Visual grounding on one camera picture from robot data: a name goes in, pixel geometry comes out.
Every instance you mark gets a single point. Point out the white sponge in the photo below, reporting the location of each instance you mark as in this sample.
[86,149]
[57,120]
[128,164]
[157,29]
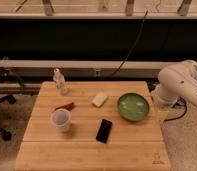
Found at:
[99,99]

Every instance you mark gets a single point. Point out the black smartphone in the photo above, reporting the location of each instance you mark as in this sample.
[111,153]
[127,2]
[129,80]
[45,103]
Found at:
[104,131]

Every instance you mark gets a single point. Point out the clear plastic bottle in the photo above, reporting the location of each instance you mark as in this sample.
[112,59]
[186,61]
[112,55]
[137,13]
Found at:
[59,80]

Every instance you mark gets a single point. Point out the black office chair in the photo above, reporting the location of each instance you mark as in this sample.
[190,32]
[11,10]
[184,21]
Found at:
[0,100]

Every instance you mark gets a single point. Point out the red brown small object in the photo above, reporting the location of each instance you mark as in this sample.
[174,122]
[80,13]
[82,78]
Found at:
[68,106]

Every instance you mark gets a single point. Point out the green bowl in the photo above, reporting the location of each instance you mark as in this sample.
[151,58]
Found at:
[133,107]

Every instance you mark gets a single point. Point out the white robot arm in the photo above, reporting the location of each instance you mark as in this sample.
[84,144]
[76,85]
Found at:
[176,80]

